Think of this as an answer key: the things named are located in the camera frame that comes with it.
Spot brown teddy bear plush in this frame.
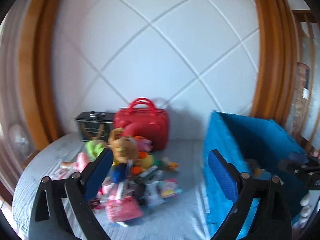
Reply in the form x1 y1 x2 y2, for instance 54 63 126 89
107 128 139 164

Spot blue plastic storage crate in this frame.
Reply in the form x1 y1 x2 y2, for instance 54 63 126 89
202 109 311 240

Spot beige cosmetic bottle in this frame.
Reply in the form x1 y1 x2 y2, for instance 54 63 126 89
60 161 73 170

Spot pink pig plush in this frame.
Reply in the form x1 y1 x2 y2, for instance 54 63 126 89
72 152 91 172

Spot patterned rolled mat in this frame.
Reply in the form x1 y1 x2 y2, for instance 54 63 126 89
285 62 310 139

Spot blue bristle brush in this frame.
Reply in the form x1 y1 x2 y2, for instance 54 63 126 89
111 160 133 184

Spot clear plastic bag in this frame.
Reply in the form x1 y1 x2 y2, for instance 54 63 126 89
8 124 30 159

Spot green frog plush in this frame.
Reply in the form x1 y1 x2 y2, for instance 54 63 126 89
85 140 107 161

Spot white sachet packet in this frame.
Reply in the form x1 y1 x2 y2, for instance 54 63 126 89
145 182 164 208

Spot colourful pad pack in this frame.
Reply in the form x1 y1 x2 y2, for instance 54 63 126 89
159 179 182 199

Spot small white duck toy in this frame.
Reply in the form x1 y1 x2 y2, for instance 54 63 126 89
161 157 179 172

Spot red hard carry case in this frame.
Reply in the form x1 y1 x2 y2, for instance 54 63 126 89
113 98 170 151

